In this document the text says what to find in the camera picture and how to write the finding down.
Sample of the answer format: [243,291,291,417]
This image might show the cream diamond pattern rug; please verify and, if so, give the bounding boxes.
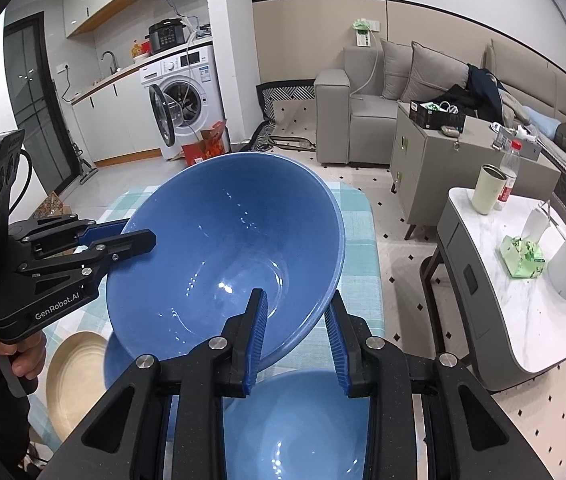
[255,80,566,480]

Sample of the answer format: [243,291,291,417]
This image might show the grey side cabinet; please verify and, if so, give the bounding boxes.
[389,102,561,241]

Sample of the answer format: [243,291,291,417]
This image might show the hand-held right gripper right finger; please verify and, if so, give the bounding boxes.
[324,292,526,480]

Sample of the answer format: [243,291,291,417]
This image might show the beige plate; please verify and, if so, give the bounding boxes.
[45,331,114,453]

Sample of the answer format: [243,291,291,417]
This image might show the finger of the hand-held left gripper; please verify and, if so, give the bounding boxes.
[15,229,158,291]
[9,214,134,257]

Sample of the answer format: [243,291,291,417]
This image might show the pile of cables and cloths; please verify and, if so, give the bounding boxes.
[183,22,214,41]

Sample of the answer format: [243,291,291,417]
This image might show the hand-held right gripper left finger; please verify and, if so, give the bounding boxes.
[75,289,269,480]

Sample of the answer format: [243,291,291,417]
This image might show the green packet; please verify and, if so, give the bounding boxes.
[500,235,548,280]

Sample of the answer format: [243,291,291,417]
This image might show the grey sofa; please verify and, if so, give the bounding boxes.
[314,37,566,186]

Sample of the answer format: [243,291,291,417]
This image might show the person's left hand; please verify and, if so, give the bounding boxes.
[0,332,48,381]

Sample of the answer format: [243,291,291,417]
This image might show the red cardboard box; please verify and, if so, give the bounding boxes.
[181,120,229,167]

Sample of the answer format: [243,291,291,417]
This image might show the light blue cloth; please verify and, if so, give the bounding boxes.
[526,106,563,137]

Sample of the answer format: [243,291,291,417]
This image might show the grey pillow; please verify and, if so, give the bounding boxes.
[399,41,470,105]
[379,38,416,102]

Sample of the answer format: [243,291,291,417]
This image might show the cream tumbler cup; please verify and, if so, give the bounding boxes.
[470,164,508,216]

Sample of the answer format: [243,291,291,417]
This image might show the white kitchen base cabinets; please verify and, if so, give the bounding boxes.
[70,67,164,166]

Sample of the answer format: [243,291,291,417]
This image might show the black box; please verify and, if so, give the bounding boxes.
[409,100,466,131]

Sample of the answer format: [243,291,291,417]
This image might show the black pressure cooker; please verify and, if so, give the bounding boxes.
[145,18,186,55]

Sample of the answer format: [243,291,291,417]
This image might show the dark jacket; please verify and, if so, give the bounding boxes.
[433,64,506,121]

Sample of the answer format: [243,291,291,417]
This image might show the white wall control panel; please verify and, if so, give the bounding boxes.
[352,19,383,48]

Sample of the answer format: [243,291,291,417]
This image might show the grey floor mop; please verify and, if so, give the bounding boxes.
[70,142,98,184]

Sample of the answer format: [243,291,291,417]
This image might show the white marble coffee table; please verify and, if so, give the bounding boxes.
[419,187,566,393]

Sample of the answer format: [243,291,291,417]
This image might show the white washing machine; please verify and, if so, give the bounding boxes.
[139,45,224,162]

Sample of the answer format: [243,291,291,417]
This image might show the white paper bag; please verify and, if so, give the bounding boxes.
[519,200,556,251]

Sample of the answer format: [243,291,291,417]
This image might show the red label water bottle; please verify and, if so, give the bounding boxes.
[496,140,523,211]

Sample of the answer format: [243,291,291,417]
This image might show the dark glass door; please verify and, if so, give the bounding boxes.
[3,12,81,196]

